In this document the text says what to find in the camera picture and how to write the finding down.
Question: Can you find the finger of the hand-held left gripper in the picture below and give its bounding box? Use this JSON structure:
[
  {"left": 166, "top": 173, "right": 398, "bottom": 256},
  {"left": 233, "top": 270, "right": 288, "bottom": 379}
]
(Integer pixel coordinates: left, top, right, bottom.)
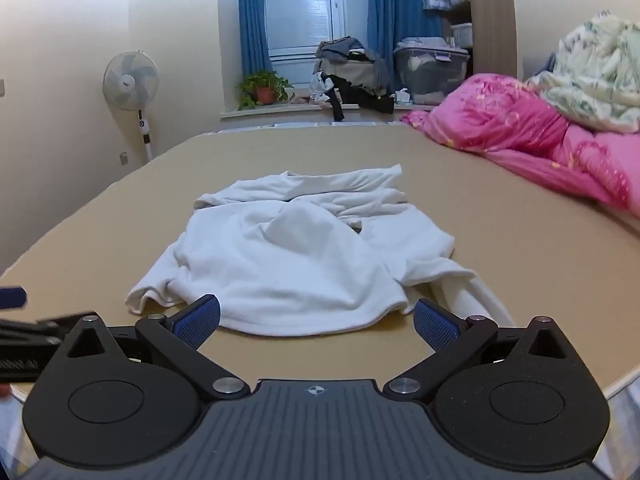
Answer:
[{"left": 0, "top": 286, "right": 27, "bottom": 309}]

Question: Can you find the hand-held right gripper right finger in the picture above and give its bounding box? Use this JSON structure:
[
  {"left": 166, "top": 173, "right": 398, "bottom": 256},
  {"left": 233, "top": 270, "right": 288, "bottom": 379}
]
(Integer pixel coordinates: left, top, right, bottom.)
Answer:
[{"left": 382, "top": 298, "right": 577, "bottom": 402}]

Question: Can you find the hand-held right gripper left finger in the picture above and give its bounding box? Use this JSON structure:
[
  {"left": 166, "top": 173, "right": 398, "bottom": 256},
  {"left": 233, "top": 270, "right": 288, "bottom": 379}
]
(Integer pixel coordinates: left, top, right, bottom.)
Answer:
[{"left": 60, "top": 294, "right": 252, "bottom": 402}]

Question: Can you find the white shirt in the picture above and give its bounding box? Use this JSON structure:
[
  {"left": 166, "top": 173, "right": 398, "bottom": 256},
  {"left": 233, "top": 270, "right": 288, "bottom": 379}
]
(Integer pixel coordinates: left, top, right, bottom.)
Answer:
[{"left": 125, "top": 163, "right": 516, "bottom": 337}]

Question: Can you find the pile of dark clothes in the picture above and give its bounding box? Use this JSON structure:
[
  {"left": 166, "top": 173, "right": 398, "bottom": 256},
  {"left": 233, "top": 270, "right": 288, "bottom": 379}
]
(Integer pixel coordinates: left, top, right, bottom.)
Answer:
[{"left": 309, "top": 36, "right": 397, "bottom": 123}]

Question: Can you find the bed with tan sheet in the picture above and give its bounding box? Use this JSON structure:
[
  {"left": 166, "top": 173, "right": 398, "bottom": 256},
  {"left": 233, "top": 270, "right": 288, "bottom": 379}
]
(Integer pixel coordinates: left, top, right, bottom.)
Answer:
[{"left": 0, "top": 122, "right": 640, "bottom": 403}]

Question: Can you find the pink quilt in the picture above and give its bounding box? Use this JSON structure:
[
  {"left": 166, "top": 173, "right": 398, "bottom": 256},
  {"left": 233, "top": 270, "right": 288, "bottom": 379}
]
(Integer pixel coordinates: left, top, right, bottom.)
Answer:
[{"left": 400, "top": 73, "right": 640, "bottom": 218}]

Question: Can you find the windowsill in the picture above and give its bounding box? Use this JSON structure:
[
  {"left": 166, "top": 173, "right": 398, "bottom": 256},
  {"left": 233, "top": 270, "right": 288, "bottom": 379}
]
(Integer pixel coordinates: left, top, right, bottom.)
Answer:
[{"left": 220, "top": 100, "right": 436, "bottom": 121}]

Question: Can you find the potted green plant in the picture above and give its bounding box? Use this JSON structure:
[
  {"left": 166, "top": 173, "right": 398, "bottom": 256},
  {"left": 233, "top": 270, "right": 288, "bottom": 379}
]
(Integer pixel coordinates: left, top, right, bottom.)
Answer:
[{"left": 236, "top": 70, "right": 296, "bottom": 111}]

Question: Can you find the white standing fan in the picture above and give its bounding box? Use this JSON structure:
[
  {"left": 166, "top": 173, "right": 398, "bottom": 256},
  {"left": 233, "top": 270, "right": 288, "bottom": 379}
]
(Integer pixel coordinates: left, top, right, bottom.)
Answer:
[{"left": 102, "top": 50, "right": 161, "bottom": 163}]

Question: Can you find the clear plastic storage bin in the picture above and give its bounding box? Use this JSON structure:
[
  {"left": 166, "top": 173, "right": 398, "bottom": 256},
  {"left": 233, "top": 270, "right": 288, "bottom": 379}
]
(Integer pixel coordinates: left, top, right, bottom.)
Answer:
[{"left": 393, "top": 37, "right": 471, "bottom": 107}]

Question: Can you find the white basket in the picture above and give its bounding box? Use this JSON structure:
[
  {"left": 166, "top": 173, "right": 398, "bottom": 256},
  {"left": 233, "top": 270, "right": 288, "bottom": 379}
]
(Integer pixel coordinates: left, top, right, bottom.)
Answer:
[{"left": 450, "top": 22, "right": 474, "bottom": 49}]

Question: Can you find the pale floral blanket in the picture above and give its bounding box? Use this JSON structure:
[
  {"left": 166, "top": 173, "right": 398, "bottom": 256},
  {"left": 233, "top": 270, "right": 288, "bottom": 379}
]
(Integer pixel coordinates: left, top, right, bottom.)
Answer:
[{"left": 525, "top": 10, "right": 640, "bottom": 134}]

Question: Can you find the blue curtain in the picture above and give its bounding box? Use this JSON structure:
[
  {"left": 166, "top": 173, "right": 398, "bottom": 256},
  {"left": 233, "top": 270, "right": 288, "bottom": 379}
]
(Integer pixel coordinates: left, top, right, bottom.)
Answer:
[
  {"left": 236, "top": 0, "right": 274, "bottom": 77},
  {"left": 366, "top": 0, "right": 444, "bottom": 57}
]

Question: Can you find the window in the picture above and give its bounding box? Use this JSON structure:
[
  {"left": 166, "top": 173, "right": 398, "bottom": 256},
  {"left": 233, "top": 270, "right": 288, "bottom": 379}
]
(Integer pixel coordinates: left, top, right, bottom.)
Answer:
[{"left": 262, "top": 0, "right": 372, "bottom": 86}]

